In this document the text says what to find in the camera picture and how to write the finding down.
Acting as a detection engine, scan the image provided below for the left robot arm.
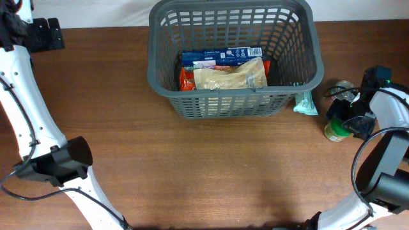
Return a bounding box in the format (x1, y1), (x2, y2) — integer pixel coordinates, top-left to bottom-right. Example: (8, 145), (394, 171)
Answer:
(1, 0), (131, 229)

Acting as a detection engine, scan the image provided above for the light green crumpled packet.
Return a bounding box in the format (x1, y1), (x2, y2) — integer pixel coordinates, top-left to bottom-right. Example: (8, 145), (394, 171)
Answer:
(293, 91), (318, 116)

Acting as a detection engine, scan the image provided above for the blue pasta box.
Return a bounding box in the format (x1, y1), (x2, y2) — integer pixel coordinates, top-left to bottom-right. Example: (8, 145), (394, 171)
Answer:
(181, 47), (263, 68)

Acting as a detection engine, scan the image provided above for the small tin can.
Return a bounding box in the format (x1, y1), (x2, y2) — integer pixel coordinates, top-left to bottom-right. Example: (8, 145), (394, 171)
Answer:
(330, 80), (357, 102)

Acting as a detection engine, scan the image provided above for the orange spaghetti packet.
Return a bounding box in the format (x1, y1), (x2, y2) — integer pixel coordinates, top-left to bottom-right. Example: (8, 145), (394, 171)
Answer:
(178, 61), (270, 91)

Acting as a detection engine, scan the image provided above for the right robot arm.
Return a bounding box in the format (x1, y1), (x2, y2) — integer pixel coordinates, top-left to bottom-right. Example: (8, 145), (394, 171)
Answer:
(298, 66), (408, 230)

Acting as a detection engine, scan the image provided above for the clear bag of grains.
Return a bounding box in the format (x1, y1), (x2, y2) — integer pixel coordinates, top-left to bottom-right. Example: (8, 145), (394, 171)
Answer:
(193, 57), (268, 90)

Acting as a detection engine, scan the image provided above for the grey plastic shopping basket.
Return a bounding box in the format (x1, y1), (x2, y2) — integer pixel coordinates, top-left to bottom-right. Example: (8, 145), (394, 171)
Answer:
(147, 0), (324, 119)

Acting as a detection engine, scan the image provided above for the green lid glass jar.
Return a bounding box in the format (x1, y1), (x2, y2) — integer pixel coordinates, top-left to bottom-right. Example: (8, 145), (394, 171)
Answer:
(324, 118), (351, 142)

